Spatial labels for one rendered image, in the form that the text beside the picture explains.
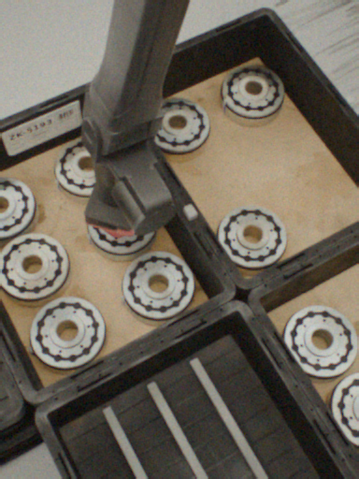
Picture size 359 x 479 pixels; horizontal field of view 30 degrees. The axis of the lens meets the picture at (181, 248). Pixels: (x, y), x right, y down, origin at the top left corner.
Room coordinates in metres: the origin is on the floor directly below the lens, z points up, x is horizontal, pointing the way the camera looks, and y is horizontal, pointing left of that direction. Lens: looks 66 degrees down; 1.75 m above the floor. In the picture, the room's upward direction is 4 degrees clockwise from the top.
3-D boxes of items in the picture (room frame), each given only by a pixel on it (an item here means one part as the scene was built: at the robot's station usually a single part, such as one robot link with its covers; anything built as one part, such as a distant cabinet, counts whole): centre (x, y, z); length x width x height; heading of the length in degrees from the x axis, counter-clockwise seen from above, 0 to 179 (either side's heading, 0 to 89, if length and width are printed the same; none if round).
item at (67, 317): (0.26, 0.15, 0.86); 0.05 x 0.05 x 0.01
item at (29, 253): (0.36, 0.21, 0.86); 0.05 x 0.05 x 0.01
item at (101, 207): (0.43, 0.09, 0.98); 0.10 x 0.07 x 0.07; 168
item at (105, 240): (0.44, 0.09, 0.86); 0.10 x 0.10 x 0.01
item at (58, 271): (0.36, 0.21, 0.86); 0.10 x 0.10 x 0.01
